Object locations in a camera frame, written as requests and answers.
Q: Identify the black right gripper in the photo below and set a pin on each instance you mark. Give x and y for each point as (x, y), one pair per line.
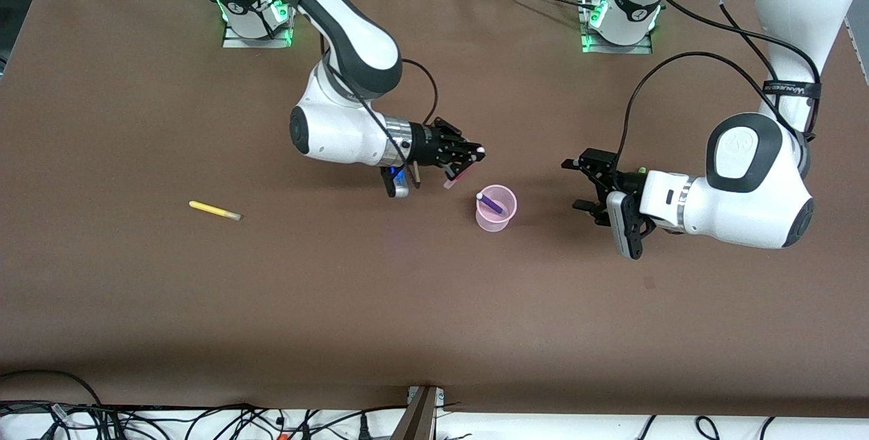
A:
(427, 142)

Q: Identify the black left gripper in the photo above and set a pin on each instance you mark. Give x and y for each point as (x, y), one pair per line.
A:
(625, 182)

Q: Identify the pink marker pen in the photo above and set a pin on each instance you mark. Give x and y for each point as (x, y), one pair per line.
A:
(453, 178)

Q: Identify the purple marker pen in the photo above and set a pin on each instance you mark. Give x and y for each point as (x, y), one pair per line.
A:
(492, 205)

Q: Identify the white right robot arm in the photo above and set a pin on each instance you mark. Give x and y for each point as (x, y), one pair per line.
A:
(339, 134)

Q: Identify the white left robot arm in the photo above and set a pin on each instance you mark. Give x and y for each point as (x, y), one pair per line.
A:
(747, 212)

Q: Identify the pink mesh pen holder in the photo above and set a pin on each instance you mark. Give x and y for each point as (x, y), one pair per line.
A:
(494, 221)

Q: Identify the yellow marker pen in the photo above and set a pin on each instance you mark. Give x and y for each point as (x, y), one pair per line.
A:
(214, 210)

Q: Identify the brown support beam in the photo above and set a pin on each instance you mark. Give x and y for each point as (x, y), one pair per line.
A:
(415, 419)

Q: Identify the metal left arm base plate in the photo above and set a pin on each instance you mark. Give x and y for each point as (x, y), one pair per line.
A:
(614, 48)

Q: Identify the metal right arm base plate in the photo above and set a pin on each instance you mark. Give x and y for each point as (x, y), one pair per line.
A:
(254, 42)

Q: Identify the metal beam bracket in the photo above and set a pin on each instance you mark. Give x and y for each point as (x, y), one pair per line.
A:
(440, 398)

